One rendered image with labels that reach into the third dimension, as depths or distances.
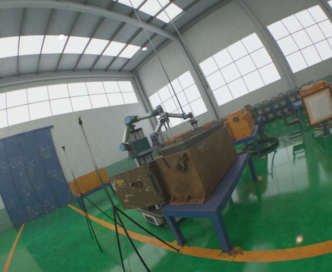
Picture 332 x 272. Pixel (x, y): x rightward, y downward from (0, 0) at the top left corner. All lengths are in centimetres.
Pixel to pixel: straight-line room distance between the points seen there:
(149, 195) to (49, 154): 869
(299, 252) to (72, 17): 1041
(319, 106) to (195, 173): 237
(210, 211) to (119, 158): 1049
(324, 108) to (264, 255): 237
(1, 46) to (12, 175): 701
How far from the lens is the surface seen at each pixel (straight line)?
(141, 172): 199
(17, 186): 1012
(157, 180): 195
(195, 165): 162
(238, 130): 456
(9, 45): 1029
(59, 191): 1004
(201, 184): 170
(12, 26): 946
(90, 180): 649
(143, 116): 223
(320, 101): 302
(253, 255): 181
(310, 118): 299
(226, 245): 183
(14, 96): 1190
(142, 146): 265
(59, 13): 911
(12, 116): 1125
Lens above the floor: 142
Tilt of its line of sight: 1 degrees up
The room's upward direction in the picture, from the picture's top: 22 degrees counter-clockwise
